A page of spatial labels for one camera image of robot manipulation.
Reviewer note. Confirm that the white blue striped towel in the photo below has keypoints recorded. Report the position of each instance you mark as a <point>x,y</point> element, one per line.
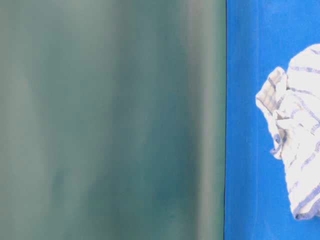
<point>290,102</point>

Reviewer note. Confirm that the blurred green-grey panel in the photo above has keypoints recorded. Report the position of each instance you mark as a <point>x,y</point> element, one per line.
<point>112,119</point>

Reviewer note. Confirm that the blue table cloth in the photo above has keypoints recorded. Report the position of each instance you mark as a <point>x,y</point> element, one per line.
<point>261,35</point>

